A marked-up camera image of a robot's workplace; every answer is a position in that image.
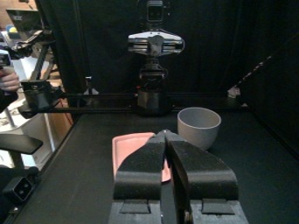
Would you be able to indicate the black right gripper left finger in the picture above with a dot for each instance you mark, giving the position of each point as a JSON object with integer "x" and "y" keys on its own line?
{"x": 140, "y": 169}

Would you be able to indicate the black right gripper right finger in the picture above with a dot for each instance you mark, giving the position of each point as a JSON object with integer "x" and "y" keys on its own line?
{"x": 205, "y": 175}

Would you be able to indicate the person's dark sleeved forearm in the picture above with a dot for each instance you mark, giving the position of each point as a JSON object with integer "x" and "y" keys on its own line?
{"x": 5, "y": 100}

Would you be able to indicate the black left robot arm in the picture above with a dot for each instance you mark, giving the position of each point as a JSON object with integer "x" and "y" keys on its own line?
{"x": 152, "y": 96}

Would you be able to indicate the grey bowl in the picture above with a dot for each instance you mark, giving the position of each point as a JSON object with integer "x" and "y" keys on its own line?
{"x": 196, "y": 131}

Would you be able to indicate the person's hand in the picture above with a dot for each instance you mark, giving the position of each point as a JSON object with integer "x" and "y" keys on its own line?
{"x": 8, "y": 80}

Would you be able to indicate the pink flat tray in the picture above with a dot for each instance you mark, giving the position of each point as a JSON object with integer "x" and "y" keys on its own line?
{"x": 128, "y": 147}

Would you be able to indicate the small black tripod stand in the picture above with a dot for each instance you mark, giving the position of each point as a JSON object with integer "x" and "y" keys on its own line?
{"x": 89, "y": 87}

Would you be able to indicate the black chair armrest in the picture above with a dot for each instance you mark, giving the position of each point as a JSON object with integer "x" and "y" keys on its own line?
{"x": 19, "y": 143}

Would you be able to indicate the grey hand-held device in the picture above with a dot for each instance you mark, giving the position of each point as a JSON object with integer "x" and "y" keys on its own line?
{"x": 4, "y": 58}

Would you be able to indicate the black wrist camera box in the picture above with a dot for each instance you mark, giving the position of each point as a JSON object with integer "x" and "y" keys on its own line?
{"x": 155, "y": 11}

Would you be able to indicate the black aluminium frame rail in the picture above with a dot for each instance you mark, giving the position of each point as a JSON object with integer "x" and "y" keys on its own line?
{"x": 100, "y": 109}

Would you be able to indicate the black table level camera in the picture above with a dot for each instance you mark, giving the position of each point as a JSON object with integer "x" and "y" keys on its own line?
{"x": 17, "y": 189}

